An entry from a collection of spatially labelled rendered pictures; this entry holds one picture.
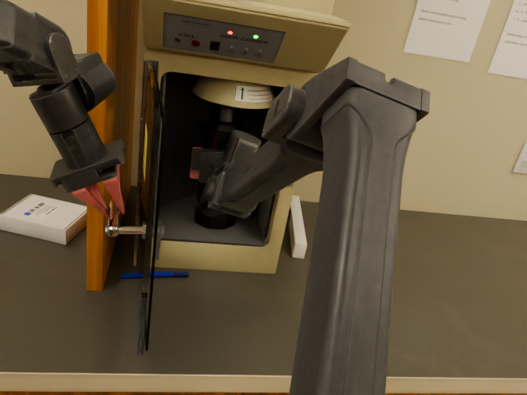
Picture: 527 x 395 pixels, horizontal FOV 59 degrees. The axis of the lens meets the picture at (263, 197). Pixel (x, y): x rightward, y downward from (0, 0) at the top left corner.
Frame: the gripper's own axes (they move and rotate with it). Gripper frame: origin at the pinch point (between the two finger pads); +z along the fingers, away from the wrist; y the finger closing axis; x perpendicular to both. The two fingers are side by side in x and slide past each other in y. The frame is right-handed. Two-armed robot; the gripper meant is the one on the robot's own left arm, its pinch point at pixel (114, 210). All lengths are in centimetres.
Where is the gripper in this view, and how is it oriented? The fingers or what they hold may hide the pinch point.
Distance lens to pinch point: 73.4
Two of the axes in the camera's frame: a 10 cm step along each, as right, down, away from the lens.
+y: -9.4, 3.4, -0.7
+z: 2.5, 8.1, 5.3
